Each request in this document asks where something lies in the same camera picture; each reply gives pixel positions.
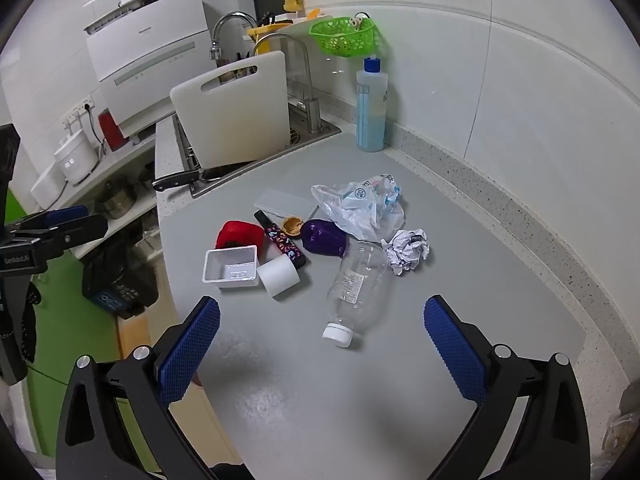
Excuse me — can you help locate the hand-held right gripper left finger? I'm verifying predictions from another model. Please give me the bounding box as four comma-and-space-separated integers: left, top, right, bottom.
55, 296, 222, 480

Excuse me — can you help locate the black handled knife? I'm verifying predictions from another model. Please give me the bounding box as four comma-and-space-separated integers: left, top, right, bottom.
152, 167, 231, 192

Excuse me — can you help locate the red container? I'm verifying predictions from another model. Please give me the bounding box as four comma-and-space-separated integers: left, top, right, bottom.
98, 109, 126, 152

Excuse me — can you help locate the white cutting board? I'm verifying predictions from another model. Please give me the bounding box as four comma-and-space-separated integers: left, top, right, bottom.
170, 51, 291, 170

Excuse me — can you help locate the blue dish soap bottle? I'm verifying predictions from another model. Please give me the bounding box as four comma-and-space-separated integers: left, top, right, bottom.
356, 55, 388, 152

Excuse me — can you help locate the white wall outlet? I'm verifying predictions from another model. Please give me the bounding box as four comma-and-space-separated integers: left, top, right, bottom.
60, 95, 96, 131

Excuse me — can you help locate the red wrapper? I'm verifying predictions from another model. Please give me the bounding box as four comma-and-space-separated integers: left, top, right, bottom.
216, 220, 264, 251

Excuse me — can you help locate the yellow dish rack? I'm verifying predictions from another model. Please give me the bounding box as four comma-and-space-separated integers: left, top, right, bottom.
247, 7, 321, 43

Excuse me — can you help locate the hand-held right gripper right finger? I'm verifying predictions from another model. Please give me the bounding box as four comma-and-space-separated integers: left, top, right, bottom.
423, 295, 592, 480

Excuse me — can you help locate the black patterned lighter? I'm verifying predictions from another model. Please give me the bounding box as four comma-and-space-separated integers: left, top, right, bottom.
253, 210, 307, 268

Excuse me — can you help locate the chrome kitchen faucet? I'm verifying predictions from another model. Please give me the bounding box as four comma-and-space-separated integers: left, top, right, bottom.
210, 11, 258, 63

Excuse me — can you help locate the white plastic tray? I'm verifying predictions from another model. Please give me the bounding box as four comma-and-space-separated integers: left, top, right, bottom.
202, 245, 261, 292

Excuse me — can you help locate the white paper ball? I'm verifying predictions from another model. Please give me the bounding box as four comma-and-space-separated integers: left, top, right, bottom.
381, 228, 431, 276

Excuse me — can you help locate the white dishwasher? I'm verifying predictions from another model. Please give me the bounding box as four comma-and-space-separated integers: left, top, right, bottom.
82, 0, 211, 138

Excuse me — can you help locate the steel sink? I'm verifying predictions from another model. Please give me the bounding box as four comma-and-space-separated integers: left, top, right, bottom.
172, 110, 342, 198

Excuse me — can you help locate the white carton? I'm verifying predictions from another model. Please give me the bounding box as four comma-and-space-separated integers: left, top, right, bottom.
254, 188, 320, 221

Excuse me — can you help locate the white rice cooker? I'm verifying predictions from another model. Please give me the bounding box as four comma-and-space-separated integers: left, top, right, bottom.
54, 130, 101, 184

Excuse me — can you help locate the white box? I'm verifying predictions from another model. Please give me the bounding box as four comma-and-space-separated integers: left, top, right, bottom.
30, 162, 68, 211

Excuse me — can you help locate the white paper roll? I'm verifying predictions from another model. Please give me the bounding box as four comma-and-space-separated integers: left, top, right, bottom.
256, 254, 301, 297

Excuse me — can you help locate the purple wrapper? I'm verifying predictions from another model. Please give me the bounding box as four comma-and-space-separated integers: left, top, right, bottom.
300, 218, 348, 258

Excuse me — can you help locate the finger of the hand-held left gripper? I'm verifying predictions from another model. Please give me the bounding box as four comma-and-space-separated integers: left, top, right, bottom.
30, 215, 108, 261
10, 206, 88, 235

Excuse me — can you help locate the slim chrome gooseneck faucet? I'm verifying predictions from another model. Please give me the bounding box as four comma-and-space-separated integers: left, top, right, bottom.
251, 33, 323, 135

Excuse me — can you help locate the clear plastic bag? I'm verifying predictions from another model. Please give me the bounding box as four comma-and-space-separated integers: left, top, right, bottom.
311, 174, 406, 242

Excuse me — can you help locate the black sorting trash bin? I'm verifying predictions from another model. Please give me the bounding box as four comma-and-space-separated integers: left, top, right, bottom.
81, 240, 160, 320

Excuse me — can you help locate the steel pot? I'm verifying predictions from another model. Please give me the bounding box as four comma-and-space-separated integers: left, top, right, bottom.
95, 180, 137, 220

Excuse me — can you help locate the green plastic basket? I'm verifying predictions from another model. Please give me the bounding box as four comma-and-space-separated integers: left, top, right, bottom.
308, 14, 378, 57

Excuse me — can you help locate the clear glass lid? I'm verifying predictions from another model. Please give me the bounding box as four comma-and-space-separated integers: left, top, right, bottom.
602, 390, 640, 461

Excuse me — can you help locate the clear plastic bottle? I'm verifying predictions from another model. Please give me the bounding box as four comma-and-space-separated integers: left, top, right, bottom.
322, 241, 391, 349

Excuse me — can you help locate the person's left hand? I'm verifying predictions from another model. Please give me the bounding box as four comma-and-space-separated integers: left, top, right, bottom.
22, 280, 39, 364

